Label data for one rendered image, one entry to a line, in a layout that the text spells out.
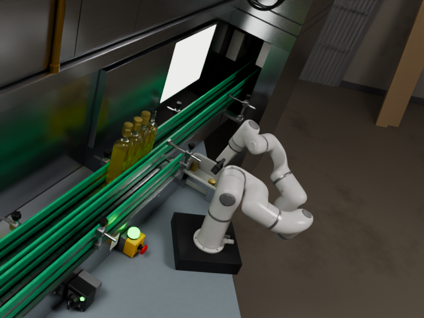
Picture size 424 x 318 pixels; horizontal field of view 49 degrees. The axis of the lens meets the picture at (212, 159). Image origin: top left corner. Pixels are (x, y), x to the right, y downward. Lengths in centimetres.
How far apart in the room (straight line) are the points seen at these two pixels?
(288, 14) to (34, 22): 152
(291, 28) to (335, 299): 167
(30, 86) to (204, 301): 94
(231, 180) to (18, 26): 84
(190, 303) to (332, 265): 174
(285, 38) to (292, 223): 117
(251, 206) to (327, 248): 179
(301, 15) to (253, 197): 116
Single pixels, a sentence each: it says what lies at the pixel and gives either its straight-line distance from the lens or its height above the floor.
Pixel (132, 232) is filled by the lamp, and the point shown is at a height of 85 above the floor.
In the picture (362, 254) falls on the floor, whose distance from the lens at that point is 356.
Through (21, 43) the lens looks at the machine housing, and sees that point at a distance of 134.
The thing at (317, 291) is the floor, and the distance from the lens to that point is 311.
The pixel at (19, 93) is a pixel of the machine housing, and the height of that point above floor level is 137.
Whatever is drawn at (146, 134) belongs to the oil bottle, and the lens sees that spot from 183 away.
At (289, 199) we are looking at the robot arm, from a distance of 185.
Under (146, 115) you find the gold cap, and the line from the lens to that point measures 178.
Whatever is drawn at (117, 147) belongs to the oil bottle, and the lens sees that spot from 175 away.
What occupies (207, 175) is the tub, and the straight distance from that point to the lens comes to 224.
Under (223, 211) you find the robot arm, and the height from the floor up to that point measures 102.
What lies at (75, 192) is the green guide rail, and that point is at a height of 95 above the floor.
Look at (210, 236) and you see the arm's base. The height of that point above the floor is 88.
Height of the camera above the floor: 212
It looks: 35 degrees down
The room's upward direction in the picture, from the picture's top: 21 degrees clockwise
